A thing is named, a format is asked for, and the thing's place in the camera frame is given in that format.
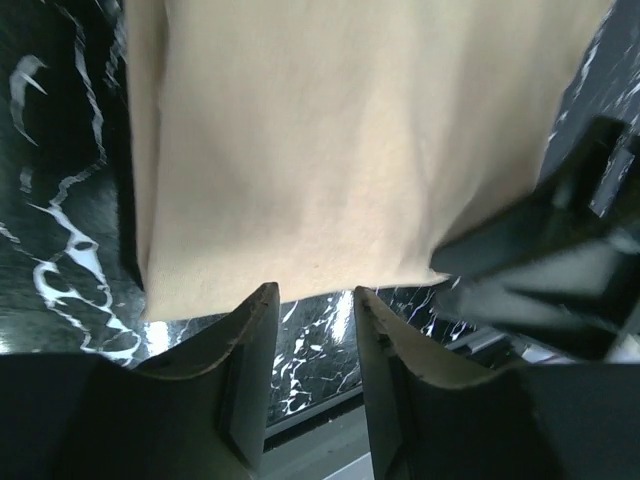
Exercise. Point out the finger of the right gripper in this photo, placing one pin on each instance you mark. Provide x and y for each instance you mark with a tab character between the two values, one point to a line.
534	219
581	301

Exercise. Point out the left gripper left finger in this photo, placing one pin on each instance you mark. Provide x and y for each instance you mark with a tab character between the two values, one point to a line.
196	411

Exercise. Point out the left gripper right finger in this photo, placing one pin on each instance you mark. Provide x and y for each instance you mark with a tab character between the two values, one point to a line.
433	414

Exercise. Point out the beige t shirt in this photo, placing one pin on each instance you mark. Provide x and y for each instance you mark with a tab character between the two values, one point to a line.
324	145

